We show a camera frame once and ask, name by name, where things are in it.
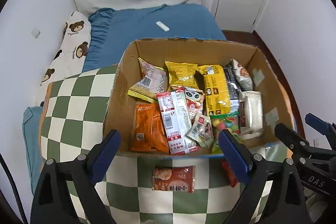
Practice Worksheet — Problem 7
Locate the white remote control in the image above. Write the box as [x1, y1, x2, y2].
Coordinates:
[155, 21, 170, 32]

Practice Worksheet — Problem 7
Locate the brown cracker packet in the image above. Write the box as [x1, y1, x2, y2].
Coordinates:
[152, 166, 195, 193]

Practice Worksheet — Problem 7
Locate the grey white snack bag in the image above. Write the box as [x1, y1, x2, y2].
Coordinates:
[231, 59, 253, 91]

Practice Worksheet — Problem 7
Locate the red triangular candy packet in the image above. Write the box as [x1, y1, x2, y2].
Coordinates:
[222, 160, 239, 188]

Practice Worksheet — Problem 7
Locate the black cable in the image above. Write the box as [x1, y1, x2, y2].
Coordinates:
[0, 152, 29, 224]

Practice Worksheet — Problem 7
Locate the red white long snack pack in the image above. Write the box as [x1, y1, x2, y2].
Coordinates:
[156, 87, 198, 155]

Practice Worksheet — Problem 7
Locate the blue bed sheet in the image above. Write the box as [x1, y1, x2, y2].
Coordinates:
[23, 4, 225, 188]

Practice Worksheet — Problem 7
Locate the white yellow snack bag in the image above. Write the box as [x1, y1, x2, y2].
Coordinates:
[127, 57, 167, 103]

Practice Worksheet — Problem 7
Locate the white biscuit pack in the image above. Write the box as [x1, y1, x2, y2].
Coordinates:
[239, 91, 263, 140]

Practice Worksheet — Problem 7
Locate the bear print pillow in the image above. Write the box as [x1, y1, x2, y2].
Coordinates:
[36, 10, 92, 107]

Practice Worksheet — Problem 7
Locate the green white checkered blanket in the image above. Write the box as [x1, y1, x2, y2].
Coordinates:
[40, 66, 243, 223]

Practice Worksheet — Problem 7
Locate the small white snack packet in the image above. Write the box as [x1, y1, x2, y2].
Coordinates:
[187, 113, 214, 148]

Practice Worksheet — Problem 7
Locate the orange panda snack bag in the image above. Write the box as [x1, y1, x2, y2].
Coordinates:
[170, 85, 205, 123]

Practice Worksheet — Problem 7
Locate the yellow chip bag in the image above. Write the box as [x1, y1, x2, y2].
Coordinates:
[165, 61, 198, 89]

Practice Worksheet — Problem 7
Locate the yellow black snack pack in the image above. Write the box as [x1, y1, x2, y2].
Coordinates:
[197, 65, 239, 116]

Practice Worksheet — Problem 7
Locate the watermelon gum ball bag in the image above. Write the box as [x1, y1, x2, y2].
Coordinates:
[210, 112, 242, 154]

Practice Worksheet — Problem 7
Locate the white wall socket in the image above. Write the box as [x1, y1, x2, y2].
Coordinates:
[31, 28, 41, 39]

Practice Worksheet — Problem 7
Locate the cardboard milk box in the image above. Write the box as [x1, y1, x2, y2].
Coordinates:
[103, 39, 294, 159]

